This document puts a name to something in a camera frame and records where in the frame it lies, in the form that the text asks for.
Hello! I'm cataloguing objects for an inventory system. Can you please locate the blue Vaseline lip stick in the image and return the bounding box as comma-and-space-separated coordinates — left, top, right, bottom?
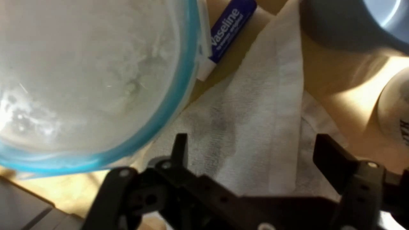
195, 0, 259, 83

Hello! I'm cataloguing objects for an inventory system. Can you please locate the grey metal bowl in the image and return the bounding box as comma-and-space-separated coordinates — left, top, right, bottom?
297, 0, 409, 58

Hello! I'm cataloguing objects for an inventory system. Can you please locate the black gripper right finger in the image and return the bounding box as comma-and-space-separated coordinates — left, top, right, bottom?
311, 133, 388, 230

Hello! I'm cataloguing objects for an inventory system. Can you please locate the bowl with orange liquid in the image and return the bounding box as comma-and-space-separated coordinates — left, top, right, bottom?
375, 67, 409, 150

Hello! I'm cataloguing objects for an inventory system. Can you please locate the glass container with blue rim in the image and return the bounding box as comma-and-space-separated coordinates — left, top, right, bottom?
0, 0, 202, 176

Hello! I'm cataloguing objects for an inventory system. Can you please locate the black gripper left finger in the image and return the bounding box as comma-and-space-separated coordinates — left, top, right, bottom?
80, 133, 245, 230

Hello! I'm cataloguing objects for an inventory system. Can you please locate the white crumpled paper napkin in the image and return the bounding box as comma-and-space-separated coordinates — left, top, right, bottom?
139, 0, 355, 202

